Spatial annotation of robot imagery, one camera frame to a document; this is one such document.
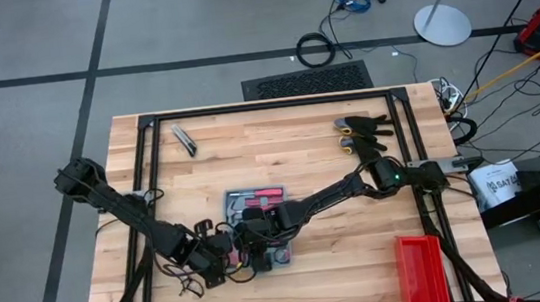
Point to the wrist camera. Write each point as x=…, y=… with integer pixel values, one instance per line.
x=261, y=261
x=214, y=279

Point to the black work glove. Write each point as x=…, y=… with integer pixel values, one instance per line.
x=365, y=123
x=365, y=146

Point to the grey utility knife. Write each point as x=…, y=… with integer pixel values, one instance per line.
x=184, y=141

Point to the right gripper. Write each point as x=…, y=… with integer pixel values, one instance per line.
x=258, y=230

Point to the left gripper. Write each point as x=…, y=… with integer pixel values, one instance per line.
x=207, y=250

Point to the red bit holder strip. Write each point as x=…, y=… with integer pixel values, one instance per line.
x=277, y=199
x=255, y=202

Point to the black safety glasses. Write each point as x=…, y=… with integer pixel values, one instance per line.
x=195, y=289

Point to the black aluminium table frame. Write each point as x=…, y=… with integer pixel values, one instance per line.
x=270, y=104

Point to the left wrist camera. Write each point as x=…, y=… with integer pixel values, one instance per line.
x=214, y=279

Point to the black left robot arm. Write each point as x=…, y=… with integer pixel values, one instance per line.
x=125, y=211

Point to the black floor vent grille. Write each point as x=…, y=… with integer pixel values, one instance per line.
x=308, y=81

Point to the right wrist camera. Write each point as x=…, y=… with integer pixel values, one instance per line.
x=261, y=261

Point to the thin black pole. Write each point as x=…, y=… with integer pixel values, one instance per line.
x=506, y=25

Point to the grey plastic tool case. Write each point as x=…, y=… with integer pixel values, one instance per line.
x=230, y=198

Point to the white power strip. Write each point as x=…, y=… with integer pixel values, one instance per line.
x=450, y=97

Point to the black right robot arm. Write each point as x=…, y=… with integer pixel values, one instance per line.
x=334, y=192

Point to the white printed bag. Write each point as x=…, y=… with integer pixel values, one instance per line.
x=492, y=188

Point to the red plastic bin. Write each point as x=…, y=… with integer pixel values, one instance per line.
x=421, y=276

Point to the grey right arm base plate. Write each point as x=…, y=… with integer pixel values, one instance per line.
x=447, y=165

